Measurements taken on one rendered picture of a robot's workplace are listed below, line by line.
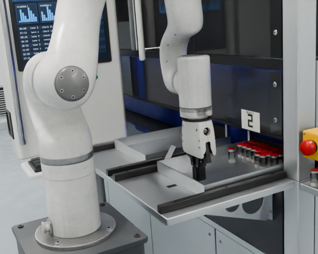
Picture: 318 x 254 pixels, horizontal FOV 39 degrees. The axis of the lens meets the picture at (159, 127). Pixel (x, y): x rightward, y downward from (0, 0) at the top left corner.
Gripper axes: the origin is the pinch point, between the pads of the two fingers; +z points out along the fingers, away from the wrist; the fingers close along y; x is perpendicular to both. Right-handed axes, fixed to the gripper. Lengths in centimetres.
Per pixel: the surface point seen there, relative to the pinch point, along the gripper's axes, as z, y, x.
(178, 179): 3.3, 7.2, 2.5
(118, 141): 1.2, 49.5, 2.5
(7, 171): 93, 343, 3
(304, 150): -6.4, -18.2, -20.0
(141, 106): 0, 101, -32
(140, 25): -39, 65, -17
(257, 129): -7.3, 3.7, -23.4
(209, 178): 4.4, 4.6, -6.4
